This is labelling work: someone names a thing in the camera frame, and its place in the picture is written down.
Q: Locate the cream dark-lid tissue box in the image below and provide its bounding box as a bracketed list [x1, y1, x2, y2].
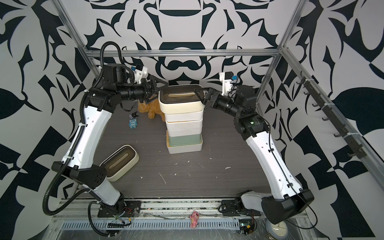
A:
[159, 85, 205, 114]
[100, 145, 140, 182]

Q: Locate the grey lid white tissue box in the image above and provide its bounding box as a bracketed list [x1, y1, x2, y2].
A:
[165, 109, 204, 123]

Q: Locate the white bamboo tissue box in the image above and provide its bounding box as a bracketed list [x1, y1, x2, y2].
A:
[167, 126, 203, 138]
[166, 119, 203, 131]
[167, 138, 203, 155]

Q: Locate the green tissue box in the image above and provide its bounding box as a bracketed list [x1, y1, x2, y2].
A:
[168, 134, 203, 147]

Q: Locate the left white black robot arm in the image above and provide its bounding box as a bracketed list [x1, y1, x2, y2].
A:
[42, 41, 169, 216]

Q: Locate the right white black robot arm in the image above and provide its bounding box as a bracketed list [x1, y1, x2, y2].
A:
[194, 86, 315, 225]

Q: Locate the brown teddy bear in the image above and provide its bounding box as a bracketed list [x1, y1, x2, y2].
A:
[138, 99, 166, 122]

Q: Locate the small dark purple toy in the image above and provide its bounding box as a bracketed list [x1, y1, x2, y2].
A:
[130, 112, 139, 119]

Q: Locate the blue robot toy figure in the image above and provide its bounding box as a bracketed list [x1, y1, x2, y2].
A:
[129, 118, 138, 129]

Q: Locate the pink toy figure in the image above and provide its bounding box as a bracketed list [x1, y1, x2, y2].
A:
[189, 211, 200, 229]

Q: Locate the small green circuit board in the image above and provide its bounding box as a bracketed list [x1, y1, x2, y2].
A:
[239, 220, 256, 235]

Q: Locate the round white clock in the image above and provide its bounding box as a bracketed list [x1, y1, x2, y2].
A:
[266, 220, 289, 240]

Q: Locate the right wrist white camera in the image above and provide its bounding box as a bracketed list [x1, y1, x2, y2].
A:
[219, 72, 238, 96]

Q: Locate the aluminium frame rail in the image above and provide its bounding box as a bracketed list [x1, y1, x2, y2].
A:
[84, 48, 281, 58]

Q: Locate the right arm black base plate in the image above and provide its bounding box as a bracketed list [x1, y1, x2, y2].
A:
[218, 198, 249, 217]

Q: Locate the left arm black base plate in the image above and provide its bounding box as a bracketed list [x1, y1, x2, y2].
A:
[98, 201, 142, 218]

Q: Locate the grey wall hook rail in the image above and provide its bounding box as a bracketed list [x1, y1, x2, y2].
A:
[298, 76, 367, 159]

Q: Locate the grey slotted cable duct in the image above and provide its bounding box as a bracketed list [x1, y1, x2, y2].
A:
[59, 218, 241, 231]

